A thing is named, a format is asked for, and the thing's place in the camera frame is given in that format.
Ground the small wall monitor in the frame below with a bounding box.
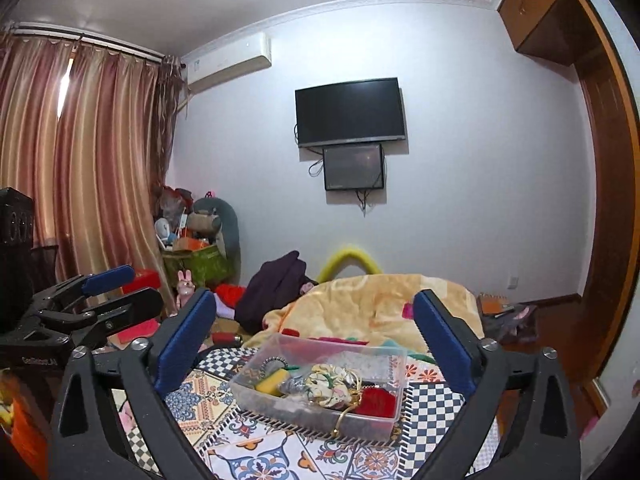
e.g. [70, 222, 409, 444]
[323, 144, 385, 192]

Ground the red velvet drawstring pouch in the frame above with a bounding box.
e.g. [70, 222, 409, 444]
[331, 386, 397, 438]

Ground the bag of silver cord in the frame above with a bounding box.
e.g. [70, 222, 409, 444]
[278, 376, 309, 396]

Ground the pink rabbit figurine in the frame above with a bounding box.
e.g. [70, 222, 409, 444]
[176, 270, 195, 310]

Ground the brown wooden door frame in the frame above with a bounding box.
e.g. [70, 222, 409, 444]
[576, 0, 639, 380]

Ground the clear plastic storage bin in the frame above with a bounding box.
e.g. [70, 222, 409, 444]
[230, 334, 407, 442]

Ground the yellow fuzzy headband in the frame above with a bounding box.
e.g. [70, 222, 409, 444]
[316, 245, 383, 283]

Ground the orange fleece blanket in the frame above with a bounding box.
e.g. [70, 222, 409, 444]
[245, 274, 484, 353]

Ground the pink striped curtain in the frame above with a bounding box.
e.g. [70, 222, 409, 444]
[1, 34, 184, 307]

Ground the stack of red boxes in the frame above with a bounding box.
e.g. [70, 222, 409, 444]
[110, 269, 162, 348]

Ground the yellow floral fabric scrunchie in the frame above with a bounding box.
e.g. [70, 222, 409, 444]
[305, 364, 362, 410]

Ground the patterned patchwork tablecloth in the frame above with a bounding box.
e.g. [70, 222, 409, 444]
[112, 343, 501, 480]

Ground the grey green plush toy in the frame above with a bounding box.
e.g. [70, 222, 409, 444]
[186, 197, 240, 260]

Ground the white air conditioner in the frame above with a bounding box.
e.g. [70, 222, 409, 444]
[183, 32, 272, 93]

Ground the yellow sponge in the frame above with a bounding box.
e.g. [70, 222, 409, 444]
[254, 368, 291, 398]

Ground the wall mounted black television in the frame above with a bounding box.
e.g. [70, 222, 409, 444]
[295, 78, 406, 148]

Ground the dark purple garment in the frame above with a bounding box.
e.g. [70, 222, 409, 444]
[234, 250, 318, 335]

